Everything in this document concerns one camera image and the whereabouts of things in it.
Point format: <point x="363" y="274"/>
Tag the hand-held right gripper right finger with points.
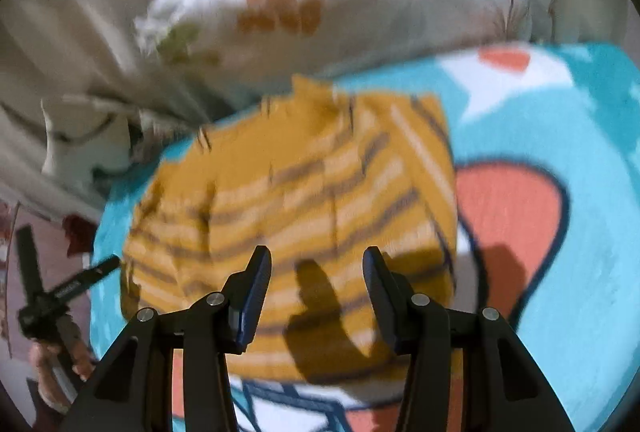
<point x="385" y="307"/>

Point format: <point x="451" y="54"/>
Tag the teal star printed blanket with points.
<point x="560" y="232"/>

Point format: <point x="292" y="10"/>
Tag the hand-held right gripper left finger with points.
<point x="250" y="307"/>

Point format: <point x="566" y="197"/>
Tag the white pillow with dark print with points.
<point x="75" y="141"/>

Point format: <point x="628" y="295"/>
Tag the person's left hand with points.
<point x="80" y="347"/>

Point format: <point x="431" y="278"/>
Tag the yellow striped sweater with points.
<point x="310" y="192"/>

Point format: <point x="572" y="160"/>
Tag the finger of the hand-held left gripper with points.
<point x="29" y="262"/>
<point x="85" y="279"/>

